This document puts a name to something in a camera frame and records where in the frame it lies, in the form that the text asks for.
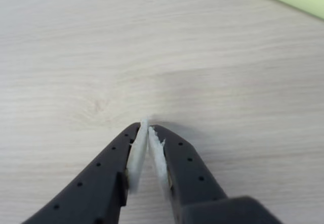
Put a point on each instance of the white padded gripper finger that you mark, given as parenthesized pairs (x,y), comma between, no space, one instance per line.
(101,173)
(184,168)

